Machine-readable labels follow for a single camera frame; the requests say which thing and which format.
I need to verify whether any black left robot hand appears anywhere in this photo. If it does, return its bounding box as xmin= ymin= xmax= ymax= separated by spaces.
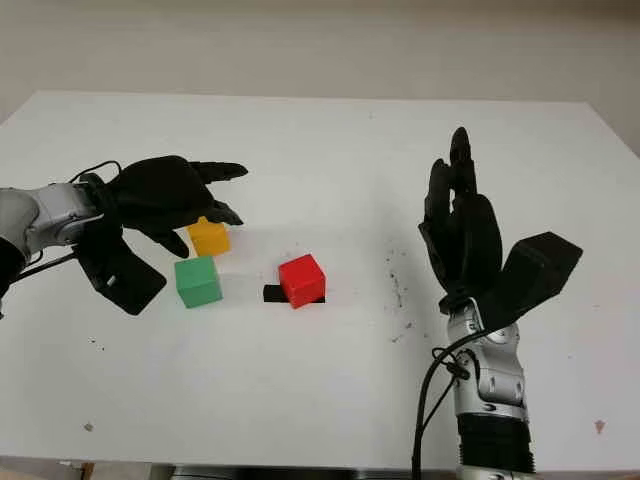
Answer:
xmin=102 ymin=155 xmax=250 ymax=260

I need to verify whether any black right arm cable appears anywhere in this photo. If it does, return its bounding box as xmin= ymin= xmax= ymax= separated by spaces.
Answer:
xmin=410 ymin=329 xmax=486 ymax=480

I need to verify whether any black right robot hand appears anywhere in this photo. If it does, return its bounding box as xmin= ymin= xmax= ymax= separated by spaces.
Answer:
xmin=417 ymin=126 xmax=504 ymax=314

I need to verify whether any grey robot torso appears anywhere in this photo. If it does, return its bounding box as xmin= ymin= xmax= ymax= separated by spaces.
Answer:
xmin=149 ymin=464 xmax=461 ymax=480

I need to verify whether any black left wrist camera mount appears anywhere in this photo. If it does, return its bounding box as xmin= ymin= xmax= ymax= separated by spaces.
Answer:
xmin=74 ymin=224 xmax=168 ymax=316

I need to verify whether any green wooden block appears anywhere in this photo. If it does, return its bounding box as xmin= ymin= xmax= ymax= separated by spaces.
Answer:
xmin=174 ymin=255 xmax=223 ymax=310

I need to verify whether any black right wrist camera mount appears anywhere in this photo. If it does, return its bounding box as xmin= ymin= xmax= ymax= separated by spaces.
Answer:
xmin=479 ymin=231 xmax=584 ymax=331

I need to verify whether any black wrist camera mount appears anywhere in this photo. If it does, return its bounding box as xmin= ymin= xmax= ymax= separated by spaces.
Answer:
xmin=74 ymin=224 xmax=168 ymax=316
xmin=479 ymin=231 xmax=584 ymax=331

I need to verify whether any red wooden block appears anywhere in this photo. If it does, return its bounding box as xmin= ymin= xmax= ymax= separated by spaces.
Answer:
xmin=277 ymin=253 xmax=328 ymax=310

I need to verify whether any yellow wooden block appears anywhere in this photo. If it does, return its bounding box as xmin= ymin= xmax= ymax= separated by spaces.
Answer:
xmin=187 ymin=216 xmax=231 ymax=258

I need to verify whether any black tape strip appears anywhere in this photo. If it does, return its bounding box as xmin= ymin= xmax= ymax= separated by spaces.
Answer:
xmin=262 ymin=284 xmax=327 ymax=305

